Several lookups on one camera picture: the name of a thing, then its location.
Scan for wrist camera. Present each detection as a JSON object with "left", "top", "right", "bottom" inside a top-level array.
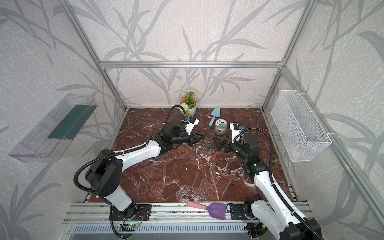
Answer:
[
  {"left": 185, "top": 117, "right": 200, "bottom": 135},
  {"left": 230, "top": 123, "right": 244, "bottom": 144}
]

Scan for green circuit board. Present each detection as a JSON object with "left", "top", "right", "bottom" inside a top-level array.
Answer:
[{"left": 119, "top": 222, "right": 142, "bottom": 233}]

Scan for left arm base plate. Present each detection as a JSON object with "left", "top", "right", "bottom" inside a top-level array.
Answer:
[{"left": 109, "top": 203, "right": 152, "bottom": 221}]

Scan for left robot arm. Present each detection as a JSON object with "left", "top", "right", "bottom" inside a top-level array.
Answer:
[{"left": 74, "top": 118, "right": 205, "bottom": 213}]

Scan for teal toy trowel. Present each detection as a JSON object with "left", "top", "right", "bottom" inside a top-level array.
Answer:
[{"left": 209, "top": 108, "right": 221, "bottom": 127}]

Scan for potted artificial flowers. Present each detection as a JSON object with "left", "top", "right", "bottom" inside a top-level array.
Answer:
[{"left": 179, "top": 91, "right": 197, "bottom": 117}]

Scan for purple toy shovel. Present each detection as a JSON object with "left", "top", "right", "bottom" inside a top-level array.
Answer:
[{"left": 187, "top": 201, "right": 227, "bottom": 220}]

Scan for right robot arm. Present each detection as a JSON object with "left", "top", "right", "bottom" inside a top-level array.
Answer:
[{"left": 213, "top": 134, "right": 323, "bottom": 240}]

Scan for white wire basket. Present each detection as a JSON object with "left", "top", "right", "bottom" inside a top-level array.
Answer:
[{"left": 271, "top": 90, "right": 332, "bottom": 162}]

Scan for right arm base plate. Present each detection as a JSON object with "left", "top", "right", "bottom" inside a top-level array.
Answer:
[{"left": 228, "top": 203, "right": 256, "bottom": 221}]

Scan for clear plastic wall shelf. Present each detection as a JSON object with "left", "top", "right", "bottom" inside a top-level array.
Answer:
[{"left": 9, "top": 94, "right": 98, "bottom": 163}]

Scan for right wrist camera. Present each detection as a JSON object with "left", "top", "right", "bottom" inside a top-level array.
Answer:
[{"left": 230, "top": 123, "right": 244, "bottom": 144}]

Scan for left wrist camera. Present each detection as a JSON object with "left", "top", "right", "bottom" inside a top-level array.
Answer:
[{"left": 185, "top": 117, "right": 200, "bottom": 135}]

